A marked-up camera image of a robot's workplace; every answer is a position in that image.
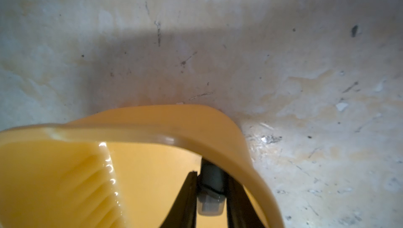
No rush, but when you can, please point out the yellow plastic storage tray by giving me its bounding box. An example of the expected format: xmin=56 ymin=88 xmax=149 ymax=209
xmin=1 ymin=105 xmax=284 ymax=228

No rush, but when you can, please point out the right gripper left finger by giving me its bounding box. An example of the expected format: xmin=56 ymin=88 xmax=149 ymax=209
xmin=160 ymin=171 xmax=198 ymax=228

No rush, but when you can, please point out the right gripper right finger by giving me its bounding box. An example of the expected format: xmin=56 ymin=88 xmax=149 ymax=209
xmin=225 ymin=175 xmax=264 ymax=228

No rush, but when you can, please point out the black capless usb drive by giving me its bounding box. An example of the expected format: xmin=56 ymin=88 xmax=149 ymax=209
xmin=197 ymin=158 xmax=227 ymax=216

